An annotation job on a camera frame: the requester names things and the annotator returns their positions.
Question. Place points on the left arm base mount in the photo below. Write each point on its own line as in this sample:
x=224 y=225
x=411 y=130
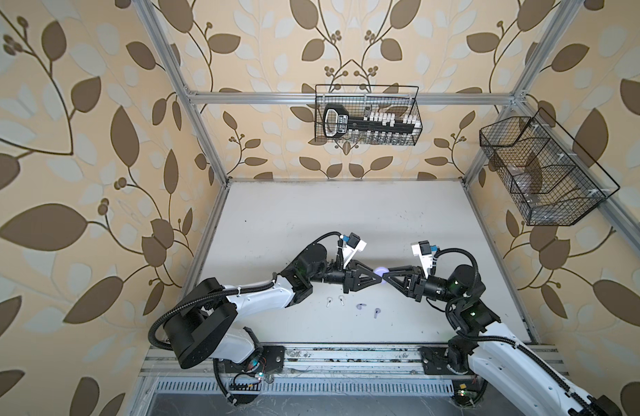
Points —
x=267 y=360

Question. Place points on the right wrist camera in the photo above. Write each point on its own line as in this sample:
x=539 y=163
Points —
x=426 y=252

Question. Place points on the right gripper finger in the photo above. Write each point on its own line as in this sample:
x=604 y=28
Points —
x=405 y=287
x=411 y=272

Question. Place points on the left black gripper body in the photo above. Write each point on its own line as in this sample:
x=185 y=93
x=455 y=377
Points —
x=333 y=276

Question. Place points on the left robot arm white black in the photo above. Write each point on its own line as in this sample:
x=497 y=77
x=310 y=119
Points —
x=202 y=325

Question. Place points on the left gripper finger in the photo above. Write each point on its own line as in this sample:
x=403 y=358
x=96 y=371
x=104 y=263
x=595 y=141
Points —
x=361 y=272
x=357 y=284

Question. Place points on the right wire basket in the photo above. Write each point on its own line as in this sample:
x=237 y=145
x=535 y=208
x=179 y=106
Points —
x=551 y=177

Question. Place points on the wire basket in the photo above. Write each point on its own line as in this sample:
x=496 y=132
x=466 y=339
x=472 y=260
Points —
x=551 y=177
x=395 y=98

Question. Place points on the black tool rack with handle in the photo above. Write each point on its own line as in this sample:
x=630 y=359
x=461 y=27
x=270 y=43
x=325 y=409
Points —
x=337 y=122

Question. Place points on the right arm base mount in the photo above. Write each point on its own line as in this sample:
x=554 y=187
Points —
x=435 y=361

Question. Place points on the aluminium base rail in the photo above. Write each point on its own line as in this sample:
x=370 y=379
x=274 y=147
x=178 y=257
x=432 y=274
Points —
x=336 y=360

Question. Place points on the back wire basket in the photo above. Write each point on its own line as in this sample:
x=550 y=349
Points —
x=395 y=98

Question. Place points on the purple round charging case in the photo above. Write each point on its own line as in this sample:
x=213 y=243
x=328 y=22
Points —
x=380 y=271

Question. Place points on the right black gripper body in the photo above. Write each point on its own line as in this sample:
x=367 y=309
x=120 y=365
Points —
x=433 y=289

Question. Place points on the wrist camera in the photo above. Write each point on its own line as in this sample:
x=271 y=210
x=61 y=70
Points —
x=426 y=252
x=349 y=246

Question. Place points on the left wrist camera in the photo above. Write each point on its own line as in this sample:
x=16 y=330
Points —
x=349 y=246

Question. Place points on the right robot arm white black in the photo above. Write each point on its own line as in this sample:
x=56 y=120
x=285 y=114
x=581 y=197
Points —
x=482 y=343

